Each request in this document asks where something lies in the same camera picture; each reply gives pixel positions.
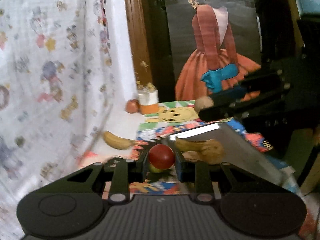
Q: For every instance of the yellow banana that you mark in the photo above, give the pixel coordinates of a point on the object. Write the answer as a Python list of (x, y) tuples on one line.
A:
[(117, 141)]

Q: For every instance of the striped pepino melon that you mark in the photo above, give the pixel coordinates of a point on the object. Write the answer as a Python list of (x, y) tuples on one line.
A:
[(212, 152)]

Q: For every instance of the wall poster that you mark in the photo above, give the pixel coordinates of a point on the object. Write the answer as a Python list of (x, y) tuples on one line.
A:
[(212, 42)]

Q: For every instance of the white and orange cup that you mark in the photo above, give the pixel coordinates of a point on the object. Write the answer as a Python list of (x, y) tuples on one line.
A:
[(148, 102)]

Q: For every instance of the dark door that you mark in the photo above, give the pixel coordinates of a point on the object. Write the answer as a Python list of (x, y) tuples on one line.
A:
[(160, 55)]

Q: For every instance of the brown spotted banana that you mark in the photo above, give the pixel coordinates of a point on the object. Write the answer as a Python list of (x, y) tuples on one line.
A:
[(187, 145)]

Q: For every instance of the yellow flower twig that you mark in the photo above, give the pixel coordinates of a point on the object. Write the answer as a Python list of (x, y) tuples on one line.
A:
[(150, 86)]

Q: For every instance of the small orange-red fruit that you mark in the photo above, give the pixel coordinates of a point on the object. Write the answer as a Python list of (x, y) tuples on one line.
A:
[(132, 106)]

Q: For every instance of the metal tray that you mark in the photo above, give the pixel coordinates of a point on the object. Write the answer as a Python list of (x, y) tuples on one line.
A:
[(237, 150)]

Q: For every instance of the green grape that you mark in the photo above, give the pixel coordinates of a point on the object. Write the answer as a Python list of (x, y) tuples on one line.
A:
[(155, 170)]

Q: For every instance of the brown wooden door frame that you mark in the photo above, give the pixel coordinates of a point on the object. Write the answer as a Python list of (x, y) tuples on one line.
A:
[(137, 30)]

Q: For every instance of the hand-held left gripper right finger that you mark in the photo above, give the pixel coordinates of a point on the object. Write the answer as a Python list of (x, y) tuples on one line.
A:
[(179, 167)]

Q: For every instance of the brown longan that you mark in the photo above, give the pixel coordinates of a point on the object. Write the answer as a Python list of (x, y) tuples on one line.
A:
[(203, 104)]

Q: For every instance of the white printed blanket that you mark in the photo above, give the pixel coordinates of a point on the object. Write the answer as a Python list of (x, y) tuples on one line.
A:
[(50, 55)]

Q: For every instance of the blue and red colourful drawing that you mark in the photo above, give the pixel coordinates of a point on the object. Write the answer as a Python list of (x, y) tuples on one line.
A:
[(150, 133)]

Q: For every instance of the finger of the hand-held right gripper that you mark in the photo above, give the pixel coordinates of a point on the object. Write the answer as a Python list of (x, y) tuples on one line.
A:
[(257, 83), (220, 113)]

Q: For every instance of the red cherry tomato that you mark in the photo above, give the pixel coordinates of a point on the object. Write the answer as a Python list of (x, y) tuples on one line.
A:
[(161, 157)]

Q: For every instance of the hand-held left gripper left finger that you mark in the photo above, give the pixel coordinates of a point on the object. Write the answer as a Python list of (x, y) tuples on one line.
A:
[(145, 163)]

